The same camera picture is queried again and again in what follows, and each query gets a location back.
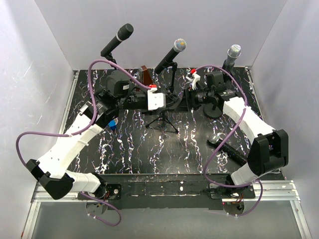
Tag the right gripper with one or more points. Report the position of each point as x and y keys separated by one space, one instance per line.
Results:
x=190 y=95

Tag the small black tripod stand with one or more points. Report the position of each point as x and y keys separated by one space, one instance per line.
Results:
x=164 y=119

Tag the black glitter microphone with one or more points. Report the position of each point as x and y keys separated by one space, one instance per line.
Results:
x=236 y=156

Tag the tall black tripod stand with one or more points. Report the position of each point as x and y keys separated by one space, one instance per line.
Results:
x=109 y=57

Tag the matte black microphone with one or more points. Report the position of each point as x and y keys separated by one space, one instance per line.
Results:
x=123 y=34

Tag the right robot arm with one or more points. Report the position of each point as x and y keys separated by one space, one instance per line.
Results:
x=269 y=147

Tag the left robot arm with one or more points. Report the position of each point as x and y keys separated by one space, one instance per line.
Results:
x=51 y=169

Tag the round base microphone stand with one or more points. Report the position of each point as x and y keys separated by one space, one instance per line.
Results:
x=173 y=65

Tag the right round base stand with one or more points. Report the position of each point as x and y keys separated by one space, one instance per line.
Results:
x=217 y=94

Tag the black microphone iridescent head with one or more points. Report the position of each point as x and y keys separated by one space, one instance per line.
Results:
x=179 y=46

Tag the silver glitter microphone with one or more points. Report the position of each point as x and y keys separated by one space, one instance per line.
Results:
x=232 y=54

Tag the brown wooden metronome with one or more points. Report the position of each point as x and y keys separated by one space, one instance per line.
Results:
x=145 y=77

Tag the white and blue block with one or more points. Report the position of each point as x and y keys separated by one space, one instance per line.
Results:
x=113 y=124

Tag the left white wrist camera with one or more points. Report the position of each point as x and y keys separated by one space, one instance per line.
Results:
x=155 y=100

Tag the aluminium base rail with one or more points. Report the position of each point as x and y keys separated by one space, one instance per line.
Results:
x=161 y=189

